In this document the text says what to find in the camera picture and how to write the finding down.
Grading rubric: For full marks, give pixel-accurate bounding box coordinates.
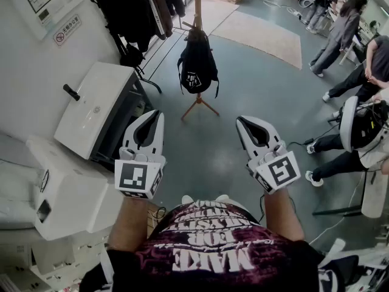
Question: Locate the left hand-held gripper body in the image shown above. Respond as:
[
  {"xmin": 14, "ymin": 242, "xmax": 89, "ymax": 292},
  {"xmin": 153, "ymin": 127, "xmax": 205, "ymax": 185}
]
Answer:
[{"xmin": 114, "ymin": 147, "xmax": 167, "ymax": 200}]

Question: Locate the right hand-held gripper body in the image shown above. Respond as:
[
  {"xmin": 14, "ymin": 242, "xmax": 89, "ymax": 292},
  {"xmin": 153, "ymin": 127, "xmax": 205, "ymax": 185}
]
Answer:
[{"xmin": 246, "ymin": 141, "xmax": 301, "ymax": 195}]

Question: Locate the black backpack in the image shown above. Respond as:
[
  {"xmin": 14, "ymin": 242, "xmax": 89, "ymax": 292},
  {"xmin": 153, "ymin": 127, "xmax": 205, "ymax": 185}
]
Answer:
[{"xmin": 177, "ymin": 27, "xmax": 220, "ymax": 99}]

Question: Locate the person's right forearm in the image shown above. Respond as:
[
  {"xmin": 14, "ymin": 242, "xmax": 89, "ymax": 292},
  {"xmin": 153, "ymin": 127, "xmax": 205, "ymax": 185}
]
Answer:
[{"xmin": 263, "ymin": 187, "xmax": 306, "ymax": 243}]

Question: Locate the person's left forearm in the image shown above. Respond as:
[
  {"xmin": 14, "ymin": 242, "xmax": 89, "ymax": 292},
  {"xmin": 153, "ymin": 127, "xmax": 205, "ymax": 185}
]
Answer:
[{"xmin": 108, "ymin": 195, "xmax": 150, "ymax": 252}]

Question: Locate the dark sink cabinet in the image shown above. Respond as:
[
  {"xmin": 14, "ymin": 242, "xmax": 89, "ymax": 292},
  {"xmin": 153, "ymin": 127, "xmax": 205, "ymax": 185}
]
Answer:
[{"xmin": 91, "ymin": 71, "xmax": 153, "ymax": 172}]

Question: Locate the black faucet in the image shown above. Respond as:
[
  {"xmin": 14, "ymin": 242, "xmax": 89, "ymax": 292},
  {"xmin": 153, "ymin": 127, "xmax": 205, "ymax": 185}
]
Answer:
[{"xmin": 63, "ymin": 83, "xmax": 81, "ymax": 102}]

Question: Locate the beige rug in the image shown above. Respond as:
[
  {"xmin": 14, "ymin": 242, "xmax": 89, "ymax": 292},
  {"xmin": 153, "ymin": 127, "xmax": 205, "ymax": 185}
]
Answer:
[{"xmin": 211, "ymin": 10, "xmax": 303, "ymax": 71}]

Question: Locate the person's dark printed t-shirt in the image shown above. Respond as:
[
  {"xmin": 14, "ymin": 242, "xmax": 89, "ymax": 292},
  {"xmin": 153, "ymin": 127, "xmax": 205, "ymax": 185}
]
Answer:
[{"xmin": 79, "ymin": 201, "xmax": 347, "ymax": 292}]

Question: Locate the black hanging jacket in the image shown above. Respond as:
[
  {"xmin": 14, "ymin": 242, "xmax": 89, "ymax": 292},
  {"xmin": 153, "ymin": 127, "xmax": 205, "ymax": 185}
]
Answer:
[{"xmin": 91, "ymin": 0, "xmax": 146, "ymax": 53}]

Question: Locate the black white-striped jacket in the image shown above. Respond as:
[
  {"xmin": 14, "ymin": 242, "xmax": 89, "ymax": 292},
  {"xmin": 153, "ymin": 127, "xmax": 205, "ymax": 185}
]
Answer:
[{"xmin": 136, "ymin": 0, "xmax": 167, "ymax": 41}]

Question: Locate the brown hanging jacket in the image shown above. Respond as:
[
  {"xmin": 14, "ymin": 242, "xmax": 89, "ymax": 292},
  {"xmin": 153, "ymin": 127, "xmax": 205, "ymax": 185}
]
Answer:
[{"xmin": 148, "ymin": 0, "xmax": 174, "ymax": 39}]

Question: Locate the pale floor mat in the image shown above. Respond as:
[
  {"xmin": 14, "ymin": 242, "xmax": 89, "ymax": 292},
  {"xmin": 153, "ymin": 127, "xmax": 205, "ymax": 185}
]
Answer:
[{"xmin": 173, "ymin": 0, "xmax": 241, "ymax": 38}]

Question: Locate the red-marked wall sign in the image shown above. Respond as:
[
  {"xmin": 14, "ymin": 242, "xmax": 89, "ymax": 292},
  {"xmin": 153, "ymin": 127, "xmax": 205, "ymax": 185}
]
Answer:
[{"xmin": 53, "ymin": 13, "xmax": 82, "ymax": 47}]

